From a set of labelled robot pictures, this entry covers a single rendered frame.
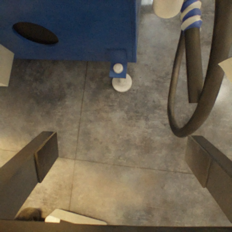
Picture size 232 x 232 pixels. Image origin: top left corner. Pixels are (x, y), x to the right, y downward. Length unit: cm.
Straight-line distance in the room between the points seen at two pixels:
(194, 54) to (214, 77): 6
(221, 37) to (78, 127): 77
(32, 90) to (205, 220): 109
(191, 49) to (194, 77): 4
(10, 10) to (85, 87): 49
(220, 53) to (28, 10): 49
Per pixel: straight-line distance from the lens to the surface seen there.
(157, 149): 86
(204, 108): 28
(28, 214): 94
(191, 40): 31
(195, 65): 29
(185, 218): 95
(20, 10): 59
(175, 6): 30
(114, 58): 71
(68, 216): 89
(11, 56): 88
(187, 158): 17
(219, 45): 24
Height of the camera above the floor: 85
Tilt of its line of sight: 80 degrees down
